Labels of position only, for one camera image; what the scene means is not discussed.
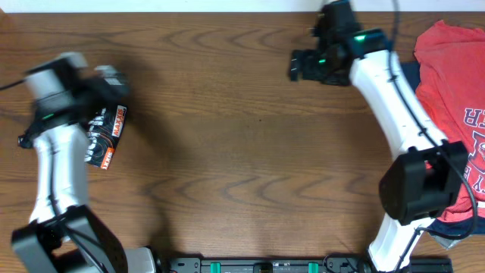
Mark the grey garment corner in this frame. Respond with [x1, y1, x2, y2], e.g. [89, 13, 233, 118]
[430, 231, 467, 249]

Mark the black orange-patterned jersey shirt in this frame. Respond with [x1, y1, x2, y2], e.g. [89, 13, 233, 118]
[84, 105, 128, 170]

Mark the red printed t-shirt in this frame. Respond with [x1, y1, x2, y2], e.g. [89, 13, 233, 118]
[415, 20, 484, 218]

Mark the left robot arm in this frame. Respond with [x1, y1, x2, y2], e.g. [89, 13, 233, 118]
[11, 59, 130, 272]

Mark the navy blue garment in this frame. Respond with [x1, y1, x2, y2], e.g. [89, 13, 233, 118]
[401, 61, 421, 93]

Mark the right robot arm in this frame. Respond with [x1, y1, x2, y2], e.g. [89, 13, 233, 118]
[289, 25, 466, 272]

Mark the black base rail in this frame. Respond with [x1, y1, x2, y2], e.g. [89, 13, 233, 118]
[124, 246, 454, 273]

